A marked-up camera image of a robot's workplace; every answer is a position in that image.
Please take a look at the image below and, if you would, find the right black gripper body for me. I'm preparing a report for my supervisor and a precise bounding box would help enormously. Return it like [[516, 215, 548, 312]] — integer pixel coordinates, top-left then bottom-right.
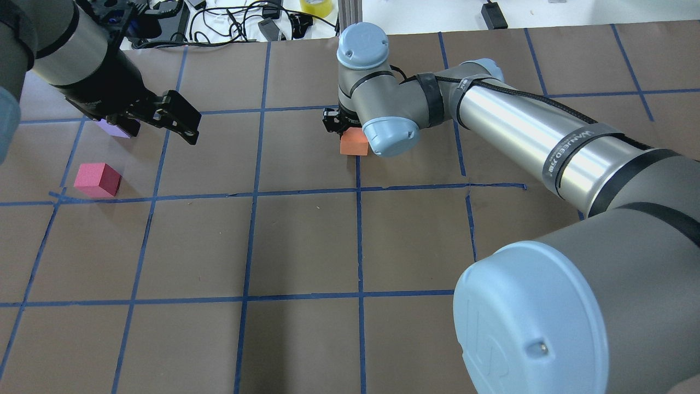
[[322, 107, 357, 135]]

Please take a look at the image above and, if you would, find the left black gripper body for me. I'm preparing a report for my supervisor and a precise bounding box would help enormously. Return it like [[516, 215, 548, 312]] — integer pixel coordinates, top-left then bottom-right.
[[65, 49, 202, 132]]

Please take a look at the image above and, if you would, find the orange foam block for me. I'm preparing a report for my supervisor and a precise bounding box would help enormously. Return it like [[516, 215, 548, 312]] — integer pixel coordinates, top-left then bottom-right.
[[340, 128, 369, 155]]

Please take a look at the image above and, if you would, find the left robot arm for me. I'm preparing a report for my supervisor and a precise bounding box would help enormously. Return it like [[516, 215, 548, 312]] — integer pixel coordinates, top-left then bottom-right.
[[1, 1, 202, 159]]

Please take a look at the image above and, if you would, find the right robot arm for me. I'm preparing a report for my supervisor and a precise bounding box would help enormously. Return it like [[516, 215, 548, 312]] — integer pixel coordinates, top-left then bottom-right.
[[323, 22, 699, 393]]

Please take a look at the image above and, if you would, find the purple foam block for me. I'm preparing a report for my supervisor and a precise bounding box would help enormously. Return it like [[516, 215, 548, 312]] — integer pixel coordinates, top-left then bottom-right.
[[95, 119, 133, 138]]

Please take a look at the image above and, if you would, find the red foam block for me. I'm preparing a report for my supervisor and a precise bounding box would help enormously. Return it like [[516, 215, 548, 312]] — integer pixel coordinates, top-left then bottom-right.
[[73, 163, 123, 199]]

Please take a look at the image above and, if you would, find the yellow tape roll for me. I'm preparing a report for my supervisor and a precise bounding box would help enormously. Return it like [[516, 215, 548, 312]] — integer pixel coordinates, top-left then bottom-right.
[[299, 0, 334, 18]]

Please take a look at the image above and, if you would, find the black power adapter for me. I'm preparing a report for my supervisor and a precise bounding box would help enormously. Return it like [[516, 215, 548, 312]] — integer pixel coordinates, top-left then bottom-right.
[[481, 1, 509, 30]]

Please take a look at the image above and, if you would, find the aluminium frame post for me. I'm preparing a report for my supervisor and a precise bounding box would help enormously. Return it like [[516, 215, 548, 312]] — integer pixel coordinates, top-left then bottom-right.
[[337, 0, 363, 30]]

